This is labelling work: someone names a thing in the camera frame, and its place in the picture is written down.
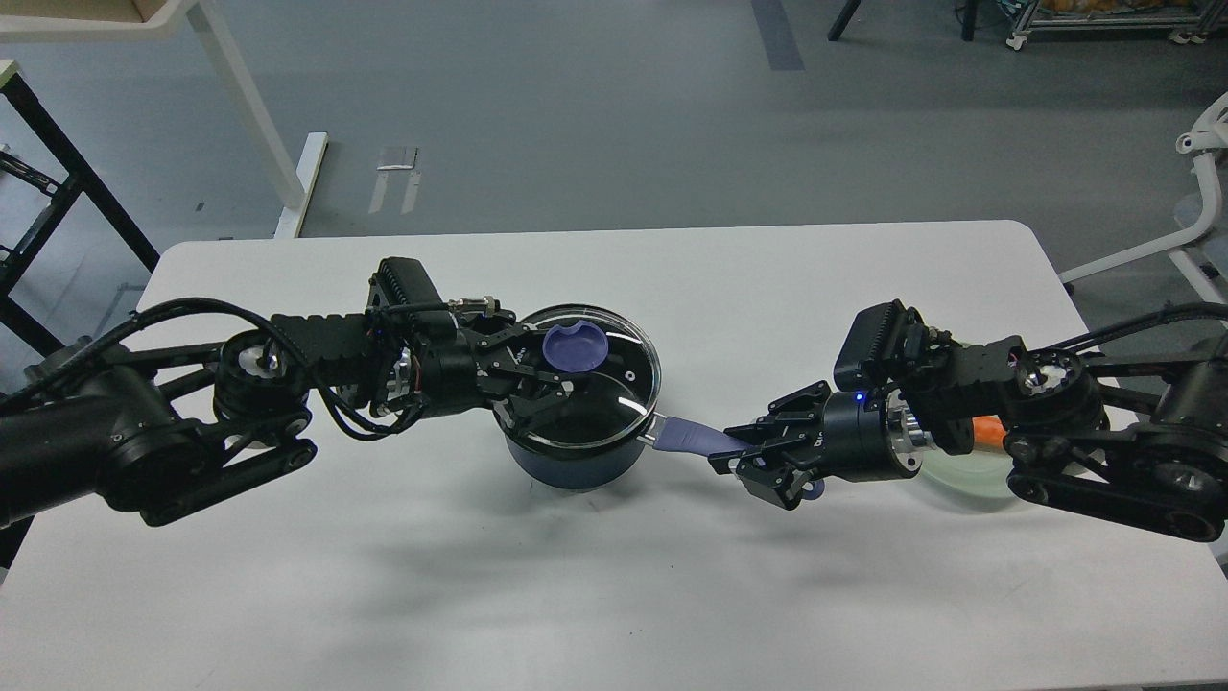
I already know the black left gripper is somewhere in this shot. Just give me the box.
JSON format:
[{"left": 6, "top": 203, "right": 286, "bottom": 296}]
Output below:
[{"left": 388, "top": 315, "right": 576, "bottom": 439}]

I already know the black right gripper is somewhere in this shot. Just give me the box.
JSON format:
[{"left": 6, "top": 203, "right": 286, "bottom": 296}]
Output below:
[{"left": 709, "top": 380, "right": 930, "bottom": 511}]

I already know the glass pot lid purple knob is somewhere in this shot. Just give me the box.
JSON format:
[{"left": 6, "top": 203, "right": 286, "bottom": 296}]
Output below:
[{"left": 499, "top": 304, "right": 664, "bottom": 450}]

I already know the dark blue saucepan purple handle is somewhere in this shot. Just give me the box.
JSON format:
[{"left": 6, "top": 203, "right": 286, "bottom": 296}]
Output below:
[{"left": 495, "top": 399, "right": 826, "bottom": 501}]

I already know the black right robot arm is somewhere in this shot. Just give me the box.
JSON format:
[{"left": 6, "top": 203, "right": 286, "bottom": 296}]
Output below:
[{"left": 707, "top": 299, "right": 1227, "bottom": 542}]

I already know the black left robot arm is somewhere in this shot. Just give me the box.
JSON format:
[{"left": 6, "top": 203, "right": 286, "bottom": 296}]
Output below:
[{"left": 2, "top": 298, "right": 578, "bottom": 569}]

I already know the orange toy carrot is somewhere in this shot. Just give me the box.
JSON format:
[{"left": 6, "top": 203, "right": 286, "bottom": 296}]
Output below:
[{"left": 971, "top": 416, "right": 1007, "bottom": 454}]

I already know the metal wheeled cart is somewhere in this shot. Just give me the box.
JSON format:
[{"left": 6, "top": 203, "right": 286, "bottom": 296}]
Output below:
[{"left": 1000, "top": 1, "right": 1226, "bottom": 52}]

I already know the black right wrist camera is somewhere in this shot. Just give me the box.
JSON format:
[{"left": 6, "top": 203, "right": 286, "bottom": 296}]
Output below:
[{"left": 833, "top": 299, "right": 912, "bottom": 392}]

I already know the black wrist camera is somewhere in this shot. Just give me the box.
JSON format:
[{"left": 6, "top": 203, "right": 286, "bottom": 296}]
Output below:
[
  {"left": 367, "top": 257, "right": 446, "bottom": 311},
  {"left": 833, "top": 299, "right": 912, "bottom": 392}
]

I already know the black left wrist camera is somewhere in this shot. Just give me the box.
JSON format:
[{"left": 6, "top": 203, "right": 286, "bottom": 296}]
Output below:
[{"left": 367, "top": 257, "right": 446, "bottom": 311}]

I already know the white table frame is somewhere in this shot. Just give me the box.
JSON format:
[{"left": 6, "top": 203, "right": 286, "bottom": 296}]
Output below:
[{"left": 1, "top": 1, "right": 330, "bottom": 241}]

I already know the black metal frame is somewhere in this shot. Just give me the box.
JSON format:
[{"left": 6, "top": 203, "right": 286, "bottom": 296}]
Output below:
[{"left": 1, "top": 60, "right": 158, "bottom": 357}]

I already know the white stand frame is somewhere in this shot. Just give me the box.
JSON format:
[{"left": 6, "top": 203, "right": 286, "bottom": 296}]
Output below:
[{"left": 1059, "top": 93, "right": 1227, "bottom": 303}]

